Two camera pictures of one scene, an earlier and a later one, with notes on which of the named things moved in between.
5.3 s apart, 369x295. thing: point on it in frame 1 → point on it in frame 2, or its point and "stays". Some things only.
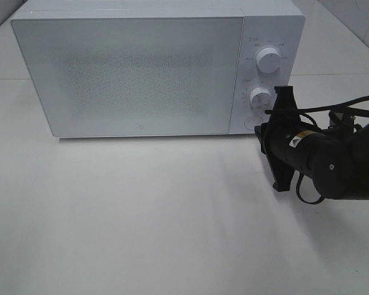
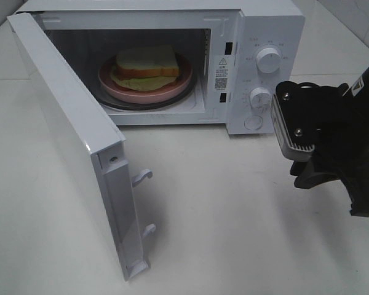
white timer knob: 262,98 stays
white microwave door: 134,76 → 93,138
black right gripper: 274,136 → 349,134
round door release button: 251,121 stays
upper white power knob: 268,60 stays
